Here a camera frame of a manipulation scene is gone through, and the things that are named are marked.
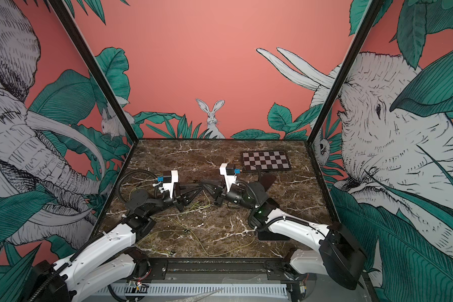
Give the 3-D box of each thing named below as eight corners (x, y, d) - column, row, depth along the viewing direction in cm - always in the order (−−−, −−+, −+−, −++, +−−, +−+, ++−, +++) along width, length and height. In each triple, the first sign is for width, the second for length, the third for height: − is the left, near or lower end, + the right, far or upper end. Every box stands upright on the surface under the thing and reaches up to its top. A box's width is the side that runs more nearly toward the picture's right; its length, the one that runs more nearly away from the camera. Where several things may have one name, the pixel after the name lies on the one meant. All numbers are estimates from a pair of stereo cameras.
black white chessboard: (242, 171, 108) (242, 168, 106) (241, 153, 117) (241, 150, 114) (290, 171, 108) (292, 168, 106) (286, 154, 117) (287, 150, 114)
